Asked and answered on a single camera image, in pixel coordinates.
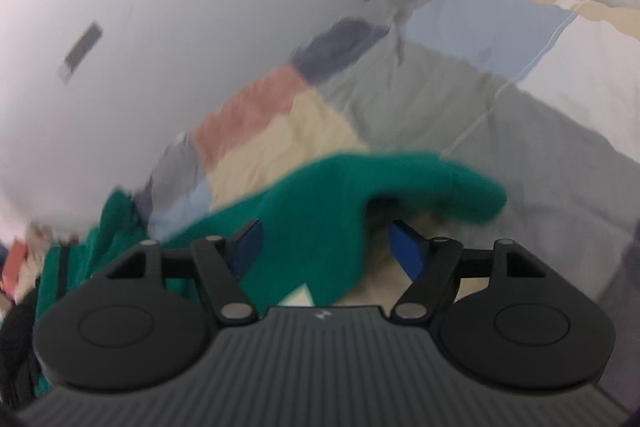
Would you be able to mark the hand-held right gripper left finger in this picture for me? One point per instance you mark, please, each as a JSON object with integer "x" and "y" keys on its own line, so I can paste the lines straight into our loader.
{"x": 248, "y": 249}

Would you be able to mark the green hoodie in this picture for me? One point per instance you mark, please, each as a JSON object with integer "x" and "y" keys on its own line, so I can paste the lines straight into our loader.
{"x": 320, "y": 217}

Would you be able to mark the grey wall switch plate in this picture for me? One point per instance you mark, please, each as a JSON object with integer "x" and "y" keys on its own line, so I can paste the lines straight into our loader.
{"x": 80, "y": 51}

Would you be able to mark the pile of folded clothes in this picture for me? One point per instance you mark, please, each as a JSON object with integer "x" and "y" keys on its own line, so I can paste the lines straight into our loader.
{"x": 30, "y": 257}

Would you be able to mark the black puffer jacket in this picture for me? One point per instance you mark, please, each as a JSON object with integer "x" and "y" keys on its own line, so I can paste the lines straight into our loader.
{"x": 17, "y": 347}

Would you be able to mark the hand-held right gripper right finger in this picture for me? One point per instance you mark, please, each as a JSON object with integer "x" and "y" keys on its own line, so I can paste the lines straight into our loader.
{"x": 404, "y": 252}

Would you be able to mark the patchwork quilt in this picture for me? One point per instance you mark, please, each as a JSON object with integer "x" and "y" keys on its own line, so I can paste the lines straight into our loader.
{"x": 425, "y": 97}

